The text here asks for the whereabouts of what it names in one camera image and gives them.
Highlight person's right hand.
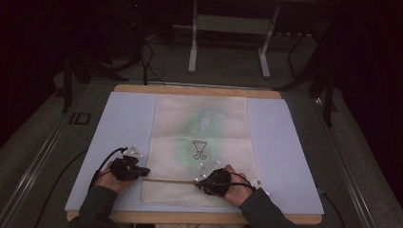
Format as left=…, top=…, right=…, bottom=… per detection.
left=221, top=163, right=257, bottom=209

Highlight person's left hand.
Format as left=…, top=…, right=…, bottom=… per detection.
left=93, top=161, right=141, bottom=194

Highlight metal floor rail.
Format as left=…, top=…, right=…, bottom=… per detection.
left=0, top=94, right=84, bottom=228
left=313, top=96, right=379, bottom=228

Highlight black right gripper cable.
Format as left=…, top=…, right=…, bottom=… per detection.
left=202, top=172, right=347, bottom=228

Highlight white mesh laundry bag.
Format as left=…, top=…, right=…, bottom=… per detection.
left=140, top=94, right=262, bottom=208

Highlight light blue table mat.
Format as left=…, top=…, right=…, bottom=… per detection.
left=64, top=91, right=325, bottom=217

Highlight white metal stand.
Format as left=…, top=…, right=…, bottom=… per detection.
left=187, top=0, right=282, bottom=80

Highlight black tripod stand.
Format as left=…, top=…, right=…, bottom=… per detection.
left=273, top=31, right=339, bottom=128
left=60, top=53, right=129, bottom=114

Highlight black floor cables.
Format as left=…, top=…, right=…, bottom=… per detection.
left=139, top=41, right=167, bottom=87

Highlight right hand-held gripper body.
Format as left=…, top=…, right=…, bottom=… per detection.
left=195, top=160, right=236, bottom=198

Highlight green garment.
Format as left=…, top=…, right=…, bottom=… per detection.
left=174, top=104, right=228, bottom=171

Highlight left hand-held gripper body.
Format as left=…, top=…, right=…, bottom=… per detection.
left=109, top=144, right=144, bottom=182

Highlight wooden table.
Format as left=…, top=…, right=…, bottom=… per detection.
left=66, top=84, right=325, bottom=226

